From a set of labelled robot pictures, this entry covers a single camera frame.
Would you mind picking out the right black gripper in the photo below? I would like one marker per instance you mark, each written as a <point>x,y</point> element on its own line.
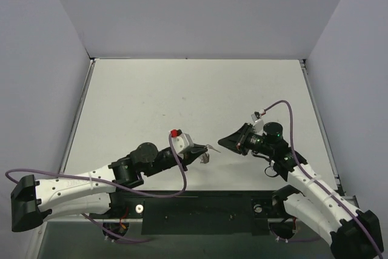
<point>243,140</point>

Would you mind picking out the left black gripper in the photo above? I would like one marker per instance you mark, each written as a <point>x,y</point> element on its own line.
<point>184,159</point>

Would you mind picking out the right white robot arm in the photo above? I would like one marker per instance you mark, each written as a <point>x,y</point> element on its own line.
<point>349,232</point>

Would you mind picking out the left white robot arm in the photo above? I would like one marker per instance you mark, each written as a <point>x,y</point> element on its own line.
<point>33,200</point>

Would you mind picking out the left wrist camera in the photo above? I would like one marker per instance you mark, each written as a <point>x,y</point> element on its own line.
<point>181,142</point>

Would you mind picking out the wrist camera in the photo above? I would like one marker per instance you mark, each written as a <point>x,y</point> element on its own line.
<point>181,142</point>
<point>258,122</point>

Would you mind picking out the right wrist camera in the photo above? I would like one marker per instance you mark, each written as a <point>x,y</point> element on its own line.
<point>258,122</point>

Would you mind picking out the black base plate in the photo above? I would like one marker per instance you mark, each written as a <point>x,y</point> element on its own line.
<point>201,213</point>

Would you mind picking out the aluminium table frame rail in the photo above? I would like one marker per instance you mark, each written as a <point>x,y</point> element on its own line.
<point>38,233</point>

